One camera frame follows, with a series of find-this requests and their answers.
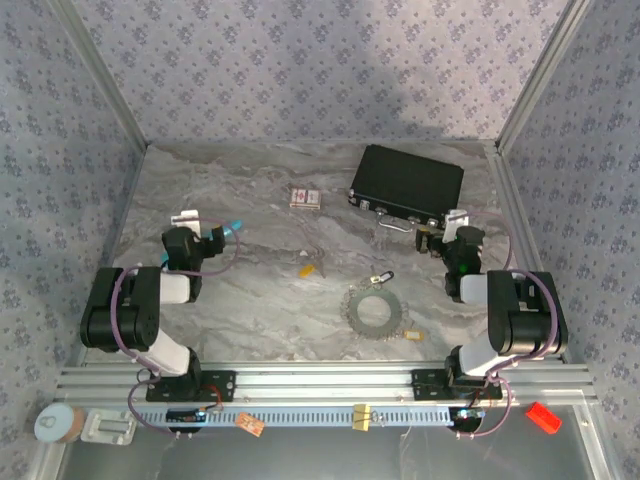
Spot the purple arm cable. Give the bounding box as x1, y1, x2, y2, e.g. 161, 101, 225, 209
457, 209, 564, 441
112, 217, 241, 439

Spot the tape roll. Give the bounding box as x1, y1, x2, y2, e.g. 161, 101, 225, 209
34, 403, 84, 444

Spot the aluminium frame post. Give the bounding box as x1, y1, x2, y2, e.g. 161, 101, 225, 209
48, 0, 152, 149
495, 0, 594, 154

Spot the grey slotted cable duct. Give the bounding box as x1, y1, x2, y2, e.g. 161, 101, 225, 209
134, 404, 456, 429

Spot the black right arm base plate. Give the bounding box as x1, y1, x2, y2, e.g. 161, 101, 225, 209
410, 368, 504, 401

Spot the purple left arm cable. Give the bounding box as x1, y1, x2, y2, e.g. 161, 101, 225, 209
112, 217, 241, 439

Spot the metal keyring with keys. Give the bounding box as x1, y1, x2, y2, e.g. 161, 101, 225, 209
341, 284, 412, 344

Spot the aluminium side rail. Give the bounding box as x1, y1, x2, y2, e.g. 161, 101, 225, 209
483, 142, 572, 364

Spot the grey metal bracket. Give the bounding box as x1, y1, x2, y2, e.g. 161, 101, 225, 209
80, 408, 137, 445

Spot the left circuit board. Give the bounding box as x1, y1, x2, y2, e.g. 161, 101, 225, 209
167, 408, 209, 424

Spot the grey metal sheet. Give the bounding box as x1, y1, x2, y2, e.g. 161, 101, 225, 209
54, 404, 609, 480

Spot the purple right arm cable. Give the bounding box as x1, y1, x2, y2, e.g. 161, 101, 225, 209
457, 209, 564, 441

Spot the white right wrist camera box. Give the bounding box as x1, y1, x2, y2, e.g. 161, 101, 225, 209
443, 208, 471, 242

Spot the black hard case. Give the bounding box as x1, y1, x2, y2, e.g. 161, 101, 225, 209
347, 144, 465, 234

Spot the red and white card box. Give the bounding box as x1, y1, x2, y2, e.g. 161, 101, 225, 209
288, 187, 322, 210

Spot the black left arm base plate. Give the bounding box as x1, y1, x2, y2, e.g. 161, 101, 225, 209
145, 369, 237, 402

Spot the orange paper tag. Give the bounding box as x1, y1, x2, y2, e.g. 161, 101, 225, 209
236, 412, 265, 439

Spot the aluminium mounting rail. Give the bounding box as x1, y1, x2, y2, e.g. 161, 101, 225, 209
54, 364, 599, 406

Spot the red plastic block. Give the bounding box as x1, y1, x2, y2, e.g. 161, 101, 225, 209
524, 401, 564, 435

